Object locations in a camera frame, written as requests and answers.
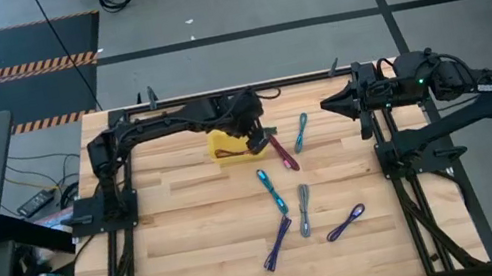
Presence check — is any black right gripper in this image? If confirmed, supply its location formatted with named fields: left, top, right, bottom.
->
left=314, top=58, right=408, bottom=147

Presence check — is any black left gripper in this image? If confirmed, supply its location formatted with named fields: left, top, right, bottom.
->
left=220, top=85, right=282, bottom=159

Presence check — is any teal green braided USB cable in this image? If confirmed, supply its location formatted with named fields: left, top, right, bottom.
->
left=287, top=111, right=315, bottom=156

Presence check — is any dark red braided USB cable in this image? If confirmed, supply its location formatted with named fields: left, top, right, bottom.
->
left=212, top=142, right=253, bottom=162

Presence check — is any yellow translucent plastic bin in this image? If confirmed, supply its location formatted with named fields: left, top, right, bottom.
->
left=204, top=121, right=271, bottom=168

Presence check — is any bright teal braided USB cable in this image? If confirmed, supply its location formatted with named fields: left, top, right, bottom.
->
left=255, top=164, right=291, bottom=220

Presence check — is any black white braided USB cable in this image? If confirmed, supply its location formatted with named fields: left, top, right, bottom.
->
left=291, top=182, right=319, bottom=240

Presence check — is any purple braided USB cable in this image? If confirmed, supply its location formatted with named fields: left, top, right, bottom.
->
left=321, top=201, right=372, bottom=244
left=254, top=213, right=301, bottom=275

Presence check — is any black remote control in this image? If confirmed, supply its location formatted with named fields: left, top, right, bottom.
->
left=13, top=187, right=60, bottom=221

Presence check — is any black desk leg base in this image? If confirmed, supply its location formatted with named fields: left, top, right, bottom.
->
left=0, top=202, right=78, bottom=267

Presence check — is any black mat with hazard stripes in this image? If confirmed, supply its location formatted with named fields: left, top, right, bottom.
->
left=0, top=8, right=119, bottom=138

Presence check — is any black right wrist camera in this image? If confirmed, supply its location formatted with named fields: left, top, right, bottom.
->
left=361, top=59, right=382, bottom=86

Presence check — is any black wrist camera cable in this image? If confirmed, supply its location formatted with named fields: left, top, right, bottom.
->
left=253, top=85, right=284, bottom=104

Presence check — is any black aluminium table frame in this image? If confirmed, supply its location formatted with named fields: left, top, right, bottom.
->
left=33, top=43, right=492, bottom=276

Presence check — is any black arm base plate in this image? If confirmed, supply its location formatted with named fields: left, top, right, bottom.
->
left=373, top=127, right=471, bottom=183
left=64, top=187, right=144, bottom=240

